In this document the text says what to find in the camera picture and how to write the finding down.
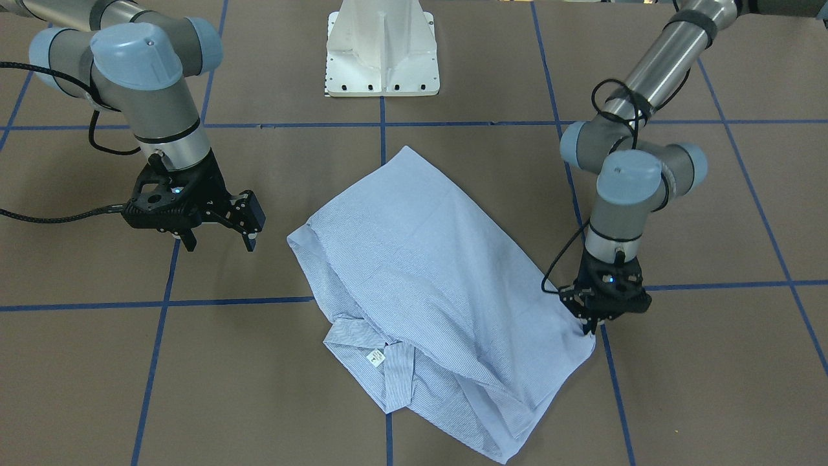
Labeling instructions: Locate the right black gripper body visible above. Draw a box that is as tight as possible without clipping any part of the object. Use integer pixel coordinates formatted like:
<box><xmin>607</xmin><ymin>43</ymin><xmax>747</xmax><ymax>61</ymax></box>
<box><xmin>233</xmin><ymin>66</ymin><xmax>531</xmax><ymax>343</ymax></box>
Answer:
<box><xmin>168</xmin><ymin>151</ymin><xmax>231</xmax><ymax>227</ymax></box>

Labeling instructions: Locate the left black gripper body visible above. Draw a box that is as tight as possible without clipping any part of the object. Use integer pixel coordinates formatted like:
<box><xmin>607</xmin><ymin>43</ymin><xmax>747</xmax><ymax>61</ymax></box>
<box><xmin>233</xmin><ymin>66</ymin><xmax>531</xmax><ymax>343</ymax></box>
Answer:
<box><xmin>572</xmin><ymin>249</ymin><xmax>648</xmax><ymax>324</ymax></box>

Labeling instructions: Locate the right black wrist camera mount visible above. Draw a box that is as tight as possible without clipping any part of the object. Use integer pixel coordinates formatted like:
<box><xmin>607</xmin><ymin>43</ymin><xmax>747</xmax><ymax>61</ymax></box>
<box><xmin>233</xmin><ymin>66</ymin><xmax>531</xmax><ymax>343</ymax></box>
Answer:
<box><xmin>121</xmin><ymin>165</ymin><xmax>204</xmax><ymax>232</ymax></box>

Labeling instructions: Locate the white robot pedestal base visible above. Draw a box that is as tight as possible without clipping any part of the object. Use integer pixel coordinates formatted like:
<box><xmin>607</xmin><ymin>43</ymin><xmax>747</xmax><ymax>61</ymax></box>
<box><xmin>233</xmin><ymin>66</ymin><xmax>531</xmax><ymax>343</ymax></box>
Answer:
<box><xmin>325</xmin><ymin>1</ymin><xmax>441</xmax><ymax>98</ymax></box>

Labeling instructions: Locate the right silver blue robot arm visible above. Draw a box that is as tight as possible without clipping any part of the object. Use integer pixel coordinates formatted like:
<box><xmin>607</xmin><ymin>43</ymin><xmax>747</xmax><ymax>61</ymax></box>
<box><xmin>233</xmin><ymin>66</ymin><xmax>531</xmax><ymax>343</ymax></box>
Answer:
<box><xmin>2</xmin><ymin>1</ymin><xmax>266</xmax><ymax>251</ymax></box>

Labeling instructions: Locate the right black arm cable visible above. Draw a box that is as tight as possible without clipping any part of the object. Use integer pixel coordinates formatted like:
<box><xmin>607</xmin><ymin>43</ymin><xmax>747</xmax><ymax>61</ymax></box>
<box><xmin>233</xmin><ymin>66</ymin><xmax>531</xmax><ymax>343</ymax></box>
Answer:
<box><xmin>0</xmin><ymin>61</ymin><xmax>143</xmax><ymax>225</ymax></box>

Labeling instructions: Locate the blue striped button shirt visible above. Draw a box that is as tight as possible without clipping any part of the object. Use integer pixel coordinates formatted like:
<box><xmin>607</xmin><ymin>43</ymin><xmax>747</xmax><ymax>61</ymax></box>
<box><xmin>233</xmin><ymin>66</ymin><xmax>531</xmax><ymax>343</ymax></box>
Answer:
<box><xmin>287</xmin><ymin>147</ymin><xmax>595</xmax><ymax>464</ymax></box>

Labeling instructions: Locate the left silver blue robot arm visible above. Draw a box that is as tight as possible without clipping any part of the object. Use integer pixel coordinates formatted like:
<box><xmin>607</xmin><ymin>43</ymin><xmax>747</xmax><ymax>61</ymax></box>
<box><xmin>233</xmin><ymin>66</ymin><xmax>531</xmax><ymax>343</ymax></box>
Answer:
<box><xmin>557</xmin><ymin>1</ymin><xmax>741</xmax><ymax>335</ymax></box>

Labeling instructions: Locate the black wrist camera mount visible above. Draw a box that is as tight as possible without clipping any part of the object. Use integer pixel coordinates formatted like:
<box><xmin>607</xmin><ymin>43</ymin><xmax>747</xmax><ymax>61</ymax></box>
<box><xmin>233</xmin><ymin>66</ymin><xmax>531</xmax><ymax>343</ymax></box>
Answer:
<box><xmin>121</xmin><ymin>165</ymin><xmax>204</xmax><ymax>232</ymax></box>
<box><xmin>559</xmin><ymin>256</ymin><xmax>652</xmax><ymax>321</ymax></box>

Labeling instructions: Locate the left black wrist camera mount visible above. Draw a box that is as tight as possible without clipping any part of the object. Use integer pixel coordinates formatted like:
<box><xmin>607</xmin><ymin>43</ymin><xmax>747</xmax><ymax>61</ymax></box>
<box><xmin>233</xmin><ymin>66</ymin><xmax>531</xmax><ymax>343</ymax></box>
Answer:
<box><xmin>559</xmin><ymin>256</ymin><xmax>652</xmax><ymax>321</ymax></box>

